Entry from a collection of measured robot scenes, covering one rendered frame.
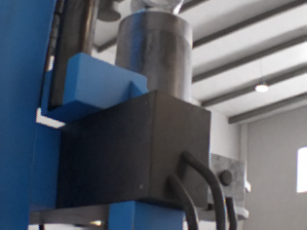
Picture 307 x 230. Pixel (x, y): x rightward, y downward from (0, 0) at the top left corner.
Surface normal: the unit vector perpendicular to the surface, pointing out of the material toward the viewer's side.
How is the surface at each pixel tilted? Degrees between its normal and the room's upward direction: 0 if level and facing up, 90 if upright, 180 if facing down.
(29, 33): 90
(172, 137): 90
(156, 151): 90
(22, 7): 90
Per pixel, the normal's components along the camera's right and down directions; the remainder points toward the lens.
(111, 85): 0.65, -0.24
